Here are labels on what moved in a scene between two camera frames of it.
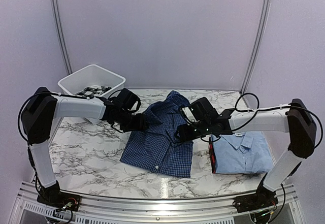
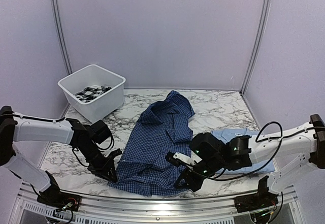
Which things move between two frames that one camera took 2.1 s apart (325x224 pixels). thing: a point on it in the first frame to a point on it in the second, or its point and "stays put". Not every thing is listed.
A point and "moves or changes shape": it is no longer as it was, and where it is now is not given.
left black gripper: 139,125 to 97,171
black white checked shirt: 94,92 stays put
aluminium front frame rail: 30,210 stays put
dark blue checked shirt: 156,148 moves or changes shape
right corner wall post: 260,36 stays put
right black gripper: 185,136 to 192,184
